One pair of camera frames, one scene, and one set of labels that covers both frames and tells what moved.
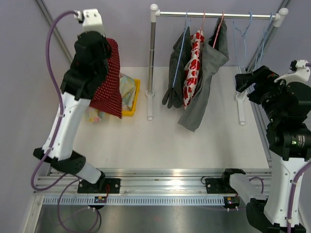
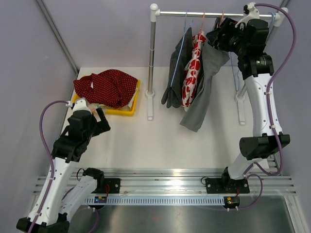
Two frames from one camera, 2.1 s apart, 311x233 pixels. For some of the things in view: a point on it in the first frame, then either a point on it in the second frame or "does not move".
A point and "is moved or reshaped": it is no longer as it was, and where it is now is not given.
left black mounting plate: [110, 186] does not move
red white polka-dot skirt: [108, 98] is moved or reshaped
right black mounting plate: [217, 186] does not move
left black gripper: [106, 44] -> [102, 125]
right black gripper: [264, 76] -> [228, 26]
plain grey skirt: [215, 51] does not move
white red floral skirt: [193, 74] does not move
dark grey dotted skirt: [180, 54] does not move
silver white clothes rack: [279, 16] does not move
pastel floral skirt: [127, 90] -> [94, 107]
